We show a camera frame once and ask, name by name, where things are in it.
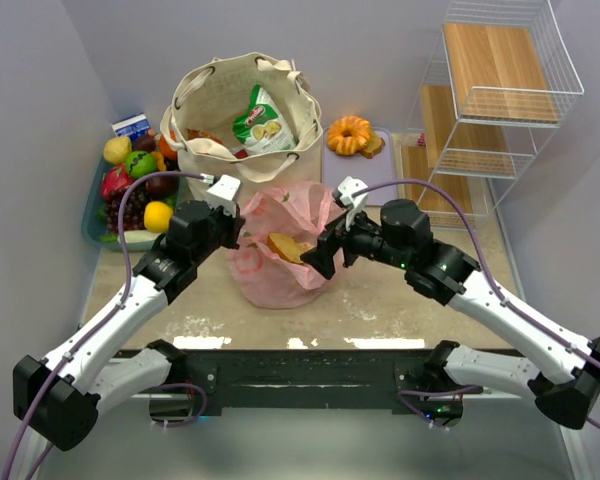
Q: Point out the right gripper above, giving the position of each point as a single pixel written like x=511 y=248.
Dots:
x=338 y=242

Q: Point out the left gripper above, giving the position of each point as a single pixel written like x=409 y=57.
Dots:
x=231 y=226

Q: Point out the brown bread slice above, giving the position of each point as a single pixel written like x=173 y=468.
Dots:
x=287 y=248

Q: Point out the pink plastic grocery bag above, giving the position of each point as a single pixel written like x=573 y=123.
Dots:
x=300 y=210

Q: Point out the large red cookie bag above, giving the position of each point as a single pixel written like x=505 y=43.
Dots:
x=200 y=140

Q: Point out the green white chips bag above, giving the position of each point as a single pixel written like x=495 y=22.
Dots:
x=262 y=129

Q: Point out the cream canvas tote bag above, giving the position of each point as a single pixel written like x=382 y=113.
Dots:
x=212 y=96

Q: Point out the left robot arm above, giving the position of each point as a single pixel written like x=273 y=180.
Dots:
x=63 y=395

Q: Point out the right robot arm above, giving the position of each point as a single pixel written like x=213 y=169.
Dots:
x=558 y=370

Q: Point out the lavender food tray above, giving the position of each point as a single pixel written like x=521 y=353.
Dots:
x=379 y=169

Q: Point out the round yellow orange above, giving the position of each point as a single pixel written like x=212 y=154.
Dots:
x=157 y=216

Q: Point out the pale white cucumber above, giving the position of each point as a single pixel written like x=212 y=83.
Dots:
x=139 y=236

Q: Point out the orange fruit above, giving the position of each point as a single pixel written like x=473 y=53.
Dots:
x=166 y=150

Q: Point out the green fruit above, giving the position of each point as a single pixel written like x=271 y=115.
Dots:
x=139 y=164

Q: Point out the dark plum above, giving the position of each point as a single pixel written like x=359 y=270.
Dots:
x=145 y=142

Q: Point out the pink dragon fruit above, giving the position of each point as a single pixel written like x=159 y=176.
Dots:
x=115 y=183

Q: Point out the cake slice behind bundt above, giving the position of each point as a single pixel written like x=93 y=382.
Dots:
x=374 y=147

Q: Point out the orange bundt cake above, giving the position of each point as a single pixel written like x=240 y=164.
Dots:
x=349 y=135

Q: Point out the yellow lemon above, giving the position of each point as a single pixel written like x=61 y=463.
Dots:
x=117 y=149

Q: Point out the blue white carton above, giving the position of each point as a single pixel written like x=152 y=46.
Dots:
x=132 y=127

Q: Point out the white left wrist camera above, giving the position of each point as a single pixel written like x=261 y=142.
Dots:
x=222 y=193

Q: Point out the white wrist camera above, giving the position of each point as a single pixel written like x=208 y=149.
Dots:
x=351 y=195
x=222 y=193

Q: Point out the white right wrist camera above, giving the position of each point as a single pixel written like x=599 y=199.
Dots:
x=351 y=195

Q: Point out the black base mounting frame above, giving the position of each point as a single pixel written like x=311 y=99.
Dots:
x=210 y=382

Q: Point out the white wire shelf rack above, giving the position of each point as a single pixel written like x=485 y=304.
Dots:
x=497 y=86

